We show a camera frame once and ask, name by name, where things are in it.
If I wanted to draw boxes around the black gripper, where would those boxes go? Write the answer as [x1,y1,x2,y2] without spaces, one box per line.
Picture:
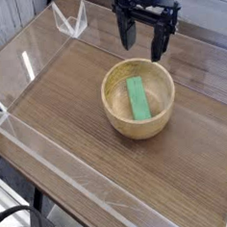
[113,0,182,63]

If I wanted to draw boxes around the brown wooden bowl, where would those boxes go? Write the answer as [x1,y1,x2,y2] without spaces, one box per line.
[101,58,175,139]

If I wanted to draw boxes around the green rectangular block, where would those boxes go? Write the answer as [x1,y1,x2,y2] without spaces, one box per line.
[126,76,151,121]

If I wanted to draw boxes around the black table leg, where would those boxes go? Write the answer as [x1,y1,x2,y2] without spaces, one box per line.
[33,189,43,212]

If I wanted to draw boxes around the clear acrylic corner bracket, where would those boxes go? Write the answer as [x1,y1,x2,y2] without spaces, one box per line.
[51,0,88,38]

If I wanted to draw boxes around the clear acrylic tray wall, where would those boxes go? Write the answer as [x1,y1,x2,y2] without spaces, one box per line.
[0,101,179,227]

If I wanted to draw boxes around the black cable loop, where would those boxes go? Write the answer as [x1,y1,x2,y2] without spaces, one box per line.
[0,203,44,227]

